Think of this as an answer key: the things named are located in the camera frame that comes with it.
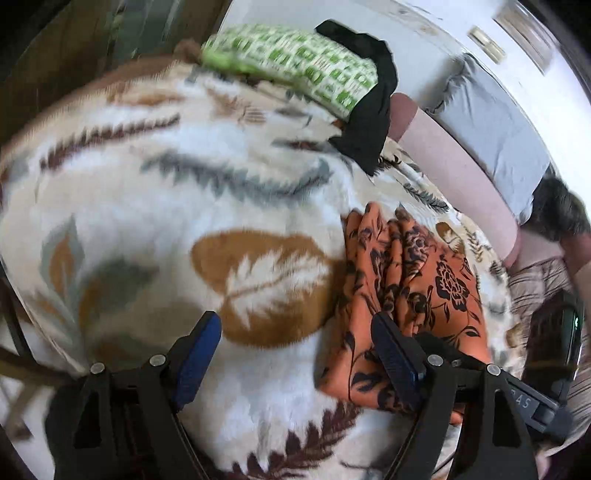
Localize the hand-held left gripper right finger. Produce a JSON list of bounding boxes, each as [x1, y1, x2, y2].
[[371, 313, 539, 480]]

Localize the orange black floral blouse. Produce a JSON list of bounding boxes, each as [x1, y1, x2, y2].
[[318, 203, 492, 425]]

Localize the wall light switch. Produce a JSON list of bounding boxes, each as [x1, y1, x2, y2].
[[468, 27, 505, 63]]

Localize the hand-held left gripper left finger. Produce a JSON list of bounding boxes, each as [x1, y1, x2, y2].
[[45, 311, 223, 480]]

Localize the pink bolster pillow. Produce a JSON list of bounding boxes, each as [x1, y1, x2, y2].
[[385, 92, 520, 268]]

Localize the green checked pillow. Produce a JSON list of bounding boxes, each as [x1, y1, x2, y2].
[[201, 23, 384, 121]]

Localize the stained glass door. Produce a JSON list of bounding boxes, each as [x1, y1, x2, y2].
[[0, 0, 232, 139]]

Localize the pink maroon bolster cushion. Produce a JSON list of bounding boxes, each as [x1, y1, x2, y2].
[[573, 231, 591, 296]]

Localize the grey pillow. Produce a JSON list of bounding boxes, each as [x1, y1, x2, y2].
[[425, 53, 552, 222]]

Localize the leaf print fleece blanket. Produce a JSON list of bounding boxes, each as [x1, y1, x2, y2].
[[0, 60, 527, 480]]

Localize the black garment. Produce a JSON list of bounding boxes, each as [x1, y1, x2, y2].
[[315, 19, 399, 176]]

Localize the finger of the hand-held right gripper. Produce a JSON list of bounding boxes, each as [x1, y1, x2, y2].
[[505, 372, 574, 433]]

